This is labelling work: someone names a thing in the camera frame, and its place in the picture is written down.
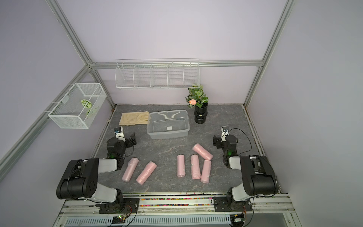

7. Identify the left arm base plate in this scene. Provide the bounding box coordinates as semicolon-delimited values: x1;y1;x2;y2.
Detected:
96;198;140;214

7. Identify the potted plant black pot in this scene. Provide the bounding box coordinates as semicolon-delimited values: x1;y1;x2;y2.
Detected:
185;84;209;124

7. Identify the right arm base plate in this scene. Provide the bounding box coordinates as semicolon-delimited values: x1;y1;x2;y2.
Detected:
211;196;253;212

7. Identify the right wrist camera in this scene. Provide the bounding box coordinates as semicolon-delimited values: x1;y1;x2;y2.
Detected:
221;126;229;141

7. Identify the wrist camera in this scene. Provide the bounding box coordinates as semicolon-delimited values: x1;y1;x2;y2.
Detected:
114;126;126;141
221;126;229;141

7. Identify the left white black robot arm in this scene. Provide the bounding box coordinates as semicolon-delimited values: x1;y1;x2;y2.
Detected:
56;133;137;204

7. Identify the clear plastic storage box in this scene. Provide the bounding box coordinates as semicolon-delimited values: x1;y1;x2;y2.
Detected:
147;110;190;140

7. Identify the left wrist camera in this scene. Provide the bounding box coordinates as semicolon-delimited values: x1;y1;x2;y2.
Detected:
114;126;126;141

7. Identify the long white wire shelf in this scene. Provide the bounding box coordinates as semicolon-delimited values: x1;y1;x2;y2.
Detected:
115;58;201;89

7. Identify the slanted pink bag roll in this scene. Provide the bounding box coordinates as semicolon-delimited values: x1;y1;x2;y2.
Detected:
192;143;213;161

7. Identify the green leaf in basket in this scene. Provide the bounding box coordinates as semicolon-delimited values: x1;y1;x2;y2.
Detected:
81;99;92;109

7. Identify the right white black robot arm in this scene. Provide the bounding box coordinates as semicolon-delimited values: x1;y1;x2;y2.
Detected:
213;134;278;210

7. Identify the white wire basket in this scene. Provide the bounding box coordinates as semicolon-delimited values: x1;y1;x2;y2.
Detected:
48;83;106;129

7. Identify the beige work glove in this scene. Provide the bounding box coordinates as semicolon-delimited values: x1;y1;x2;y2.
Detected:
119;111;149;126

